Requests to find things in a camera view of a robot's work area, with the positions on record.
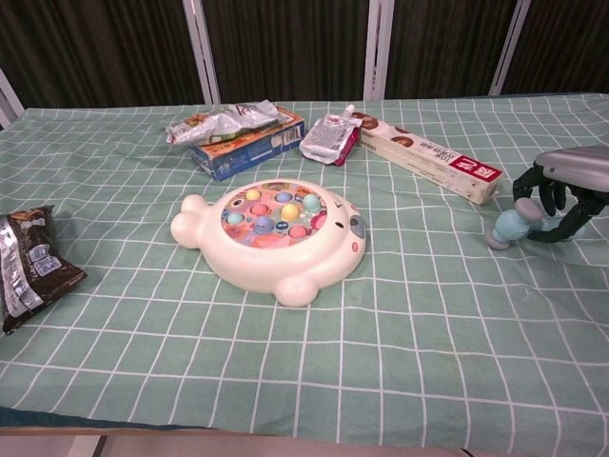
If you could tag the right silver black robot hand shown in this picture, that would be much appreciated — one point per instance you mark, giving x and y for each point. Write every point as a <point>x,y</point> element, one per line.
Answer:
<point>578,166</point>

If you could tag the light blue toy hammer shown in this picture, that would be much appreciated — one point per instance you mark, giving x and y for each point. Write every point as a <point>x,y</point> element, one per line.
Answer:
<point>511,226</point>

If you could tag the white whack-a-mole toy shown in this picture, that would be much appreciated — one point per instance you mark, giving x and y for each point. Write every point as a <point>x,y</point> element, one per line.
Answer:
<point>266,266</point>

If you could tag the long cream cookie box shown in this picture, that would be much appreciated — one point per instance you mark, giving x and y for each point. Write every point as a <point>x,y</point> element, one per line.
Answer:
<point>428,162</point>

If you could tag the silver red spout pouch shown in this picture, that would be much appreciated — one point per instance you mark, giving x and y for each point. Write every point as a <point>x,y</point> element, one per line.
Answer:
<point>326,138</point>

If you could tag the green checked tablecloth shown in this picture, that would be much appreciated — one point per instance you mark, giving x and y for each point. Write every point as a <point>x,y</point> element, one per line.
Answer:
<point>380,343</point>

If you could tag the blue orange carton box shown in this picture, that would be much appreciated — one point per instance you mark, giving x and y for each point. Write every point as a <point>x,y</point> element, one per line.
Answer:
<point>247,154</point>

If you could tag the silver green snack bag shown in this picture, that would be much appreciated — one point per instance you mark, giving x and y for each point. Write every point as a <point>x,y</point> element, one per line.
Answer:
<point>223,121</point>

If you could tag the dark brown snack packet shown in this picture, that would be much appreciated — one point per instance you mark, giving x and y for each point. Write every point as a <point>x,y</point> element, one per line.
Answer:
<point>33,266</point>

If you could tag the white screen frame post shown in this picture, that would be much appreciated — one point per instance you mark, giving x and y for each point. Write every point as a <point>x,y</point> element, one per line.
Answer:
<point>202,52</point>
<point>509,47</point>
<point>378,47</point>
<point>9,100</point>

